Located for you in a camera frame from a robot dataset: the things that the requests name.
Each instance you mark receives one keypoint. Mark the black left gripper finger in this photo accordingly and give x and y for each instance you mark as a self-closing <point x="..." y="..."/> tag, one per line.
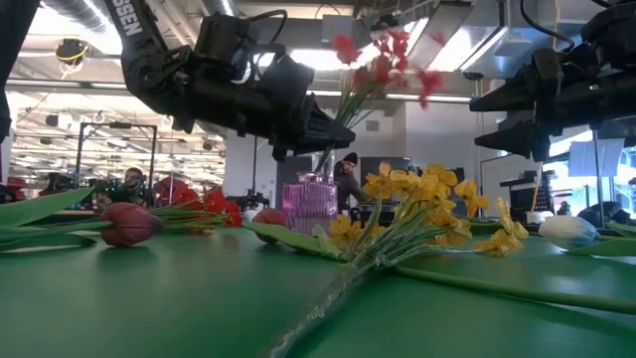
<point x="323" y="131"/>
<point x="284" y="153"/>

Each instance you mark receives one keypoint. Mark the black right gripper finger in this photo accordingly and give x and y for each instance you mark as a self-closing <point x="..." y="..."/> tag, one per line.
<point x="517" y="139"/>
<point x="512" y="99"/>

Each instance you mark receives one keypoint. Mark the yellow artificial flower bunch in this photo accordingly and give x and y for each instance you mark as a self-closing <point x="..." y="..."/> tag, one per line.
<point x="427" y="189"/>

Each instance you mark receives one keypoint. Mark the white artificial tulip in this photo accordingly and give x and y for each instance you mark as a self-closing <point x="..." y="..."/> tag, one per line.
<point x="569" y="231"/>

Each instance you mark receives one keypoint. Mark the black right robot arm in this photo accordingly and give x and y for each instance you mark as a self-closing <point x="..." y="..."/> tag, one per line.
<point x="613" y="30"/>

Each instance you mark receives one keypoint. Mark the black background robot arm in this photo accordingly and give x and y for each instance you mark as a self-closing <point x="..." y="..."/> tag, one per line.
<point x="251" y="201"/>

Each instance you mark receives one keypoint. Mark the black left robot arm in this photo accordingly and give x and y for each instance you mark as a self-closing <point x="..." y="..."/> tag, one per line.
<point x="144" y="64"/>

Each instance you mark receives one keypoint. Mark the clear glass vase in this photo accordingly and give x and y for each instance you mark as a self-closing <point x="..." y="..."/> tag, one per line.
<point x="329" y="161"/>

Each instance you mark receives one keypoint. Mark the pink ribbed glass vase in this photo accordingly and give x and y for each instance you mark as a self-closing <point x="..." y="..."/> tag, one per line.
<point x="310" y="204"/>

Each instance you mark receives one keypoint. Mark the white board panel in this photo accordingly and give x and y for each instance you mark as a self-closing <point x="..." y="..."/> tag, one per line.
<point x="507" y="189"/>

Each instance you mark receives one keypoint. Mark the black equipment rack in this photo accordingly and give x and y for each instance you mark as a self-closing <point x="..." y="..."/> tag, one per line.
<point x="522" y="196"/>

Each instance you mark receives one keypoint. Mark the white reflector sheet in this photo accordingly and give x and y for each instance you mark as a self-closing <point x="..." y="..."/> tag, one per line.
<point x="596" y="156"/>

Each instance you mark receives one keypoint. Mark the steel appliance cabinet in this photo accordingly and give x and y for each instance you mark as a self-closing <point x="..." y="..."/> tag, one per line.
<point x="395" y="163"/>

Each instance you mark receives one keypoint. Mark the small white box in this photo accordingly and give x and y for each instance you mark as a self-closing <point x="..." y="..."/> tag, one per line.
<point x="540" y="217"/>

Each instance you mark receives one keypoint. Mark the small dark bottle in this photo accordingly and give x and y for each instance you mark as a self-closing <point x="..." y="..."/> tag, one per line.
<point x="564" y="209"/>

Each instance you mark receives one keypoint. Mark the black upright pole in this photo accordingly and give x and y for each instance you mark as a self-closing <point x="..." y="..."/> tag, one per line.
<point x="598" y="199"/>

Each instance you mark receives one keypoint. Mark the grey ceiling box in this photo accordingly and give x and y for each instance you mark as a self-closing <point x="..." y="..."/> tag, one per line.
<point x="330" y="27"/>

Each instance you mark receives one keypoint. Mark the dark bag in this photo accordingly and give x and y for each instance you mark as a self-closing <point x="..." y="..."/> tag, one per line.
<point x="603" y="214"/>

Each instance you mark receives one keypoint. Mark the round black ceiling device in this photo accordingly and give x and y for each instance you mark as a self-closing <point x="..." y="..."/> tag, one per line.
<point x="71" y="51"/>

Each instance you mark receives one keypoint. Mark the long ceiling light strip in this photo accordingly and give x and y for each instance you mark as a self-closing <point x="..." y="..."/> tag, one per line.
<point x="59" y="84"/>

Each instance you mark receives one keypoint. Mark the black metal frame stand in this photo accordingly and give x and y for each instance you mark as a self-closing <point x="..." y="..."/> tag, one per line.
<point x="255" y="169"/>
<point x="152" y="159"/>

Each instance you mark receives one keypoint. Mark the black ceiling security camera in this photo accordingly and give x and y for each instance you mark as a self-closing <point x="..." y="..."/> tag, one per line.
<point x="473" y="76"/>

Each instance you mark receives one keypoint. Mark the grey wall vent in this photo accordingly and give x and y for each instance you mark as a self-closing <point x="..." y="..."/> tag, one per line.
<point x="372" y="125"/>

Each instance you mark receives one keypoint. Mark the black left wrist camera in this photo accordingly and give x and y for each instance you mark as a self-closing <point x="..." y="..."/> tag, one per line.
<point x="223" y="32"/>

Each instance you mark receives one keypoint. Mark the silver ventilation duct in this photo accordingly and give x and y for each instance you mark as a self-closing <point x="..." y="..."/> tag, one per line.
<point x="74" y="12"/>

